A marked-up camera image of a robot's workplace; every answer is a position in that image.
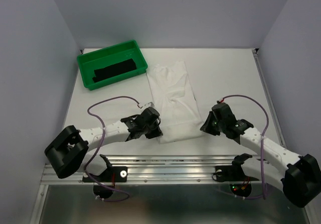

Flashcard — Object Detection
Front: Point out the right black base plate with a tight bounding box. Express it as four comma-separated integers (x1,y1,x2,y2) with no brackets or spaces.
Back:
212,165,258,182

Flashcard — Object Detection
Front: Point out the green plastic bin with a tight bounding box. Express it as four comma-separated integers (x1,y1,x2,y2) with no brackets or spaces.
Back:
77,40,148,90

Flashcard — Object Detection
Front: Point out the white t shirt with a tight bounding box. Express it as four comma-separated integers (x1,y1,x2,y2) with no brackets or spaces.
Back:
147,61,203,144

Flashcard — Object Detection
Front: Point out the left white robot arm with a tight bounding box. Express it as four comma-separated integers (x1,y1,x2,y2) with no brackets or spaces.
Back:
44,106,163,181

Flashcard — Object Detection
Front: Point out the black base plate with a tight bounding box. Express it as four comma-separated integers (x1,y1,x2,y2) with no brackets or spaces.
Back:
82,166,128,183
212,165,258,182

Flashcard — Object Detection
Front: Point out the aluminium frame rail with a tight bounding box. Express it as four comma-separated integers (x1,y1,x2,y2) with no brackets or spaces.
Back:
40,155,284,185

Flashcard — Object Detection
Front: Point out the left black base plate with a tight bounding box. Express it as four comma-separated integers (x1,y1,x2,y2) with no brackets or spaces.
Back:
82,166,128,183

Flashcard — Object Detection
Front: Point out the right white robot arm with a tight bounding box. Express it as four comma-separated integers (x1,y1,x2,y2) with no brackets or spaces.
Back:
200,102,320,208

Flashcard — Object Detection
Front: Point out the black rolled t shirt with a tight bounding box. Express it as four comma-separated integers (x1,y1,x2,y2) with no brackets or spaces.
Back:
92,59,137,83

